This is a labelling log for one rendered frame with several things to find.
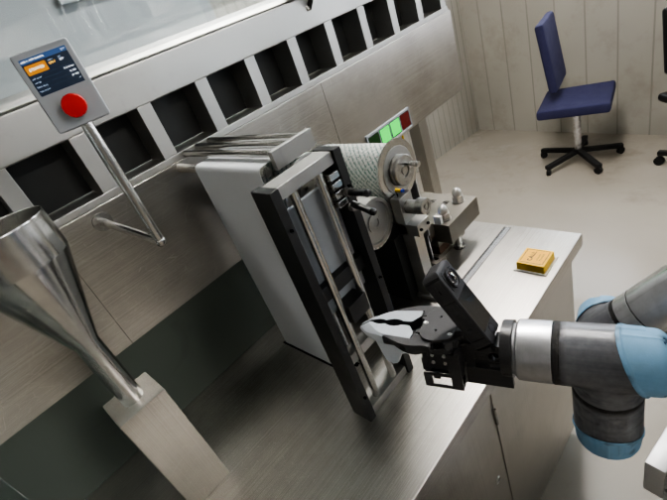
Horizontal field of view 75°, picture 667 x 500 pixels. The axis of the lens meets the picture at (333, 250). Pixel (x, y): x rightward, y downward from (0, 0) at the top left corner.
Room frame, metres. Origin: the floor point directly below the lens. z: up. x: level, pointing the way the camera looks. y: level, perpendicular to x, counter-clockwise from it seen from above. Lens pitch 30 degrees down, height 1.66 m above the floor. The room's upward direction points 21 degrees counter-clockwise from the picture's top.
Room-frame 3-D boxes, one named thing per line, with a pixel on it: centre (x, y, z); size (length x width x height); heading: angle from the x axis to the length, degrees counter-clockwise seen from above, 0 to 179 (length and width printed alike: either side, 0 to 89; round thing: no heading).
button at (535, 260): (0.87, -0.48, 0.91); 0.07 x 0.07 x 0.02; 36
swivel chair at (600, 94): (2.82, -1.95, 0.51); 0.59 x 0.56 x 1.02; 28
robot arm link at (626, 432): (0.33, -0.25, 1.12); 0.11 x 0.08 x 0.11; 143
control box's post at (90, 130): (0.66, 0.25, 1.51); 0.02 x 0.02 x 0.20
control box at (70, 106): (0.66, 0.25, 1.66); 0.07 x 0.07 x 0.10; 19
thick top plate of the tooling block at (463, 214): (1.20, -0.26, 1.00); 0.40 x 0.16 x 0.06; 36
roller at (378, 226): (0.99, -0.04, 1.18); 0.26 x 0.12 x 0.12; 36
